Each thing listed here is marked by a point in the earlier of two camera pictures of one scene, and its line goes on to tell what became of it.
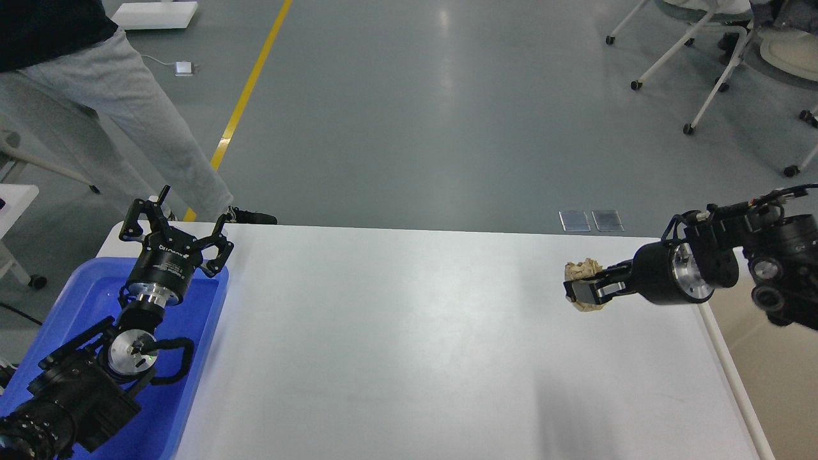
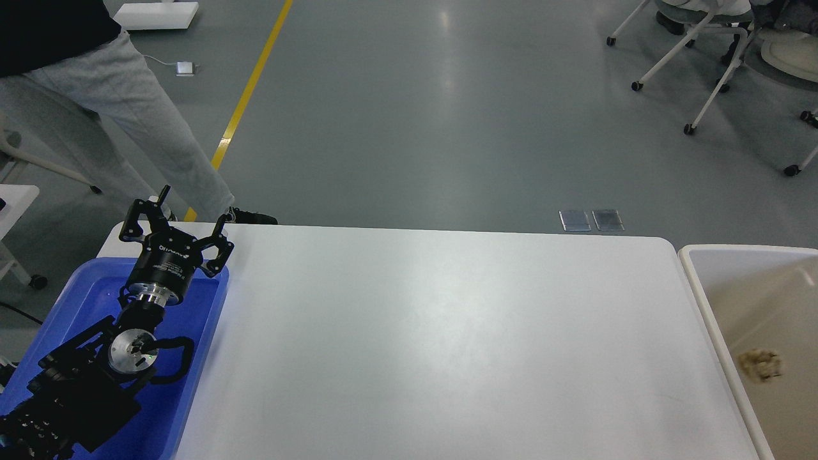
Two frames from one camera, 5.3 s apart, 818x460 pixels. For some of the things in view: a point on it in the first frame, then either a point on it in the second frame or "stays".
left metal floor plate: (574, 221) stays
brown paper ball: (573, 271) to (760, 364)
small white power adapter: (184, 69) stays
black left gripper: (164, 268) stays
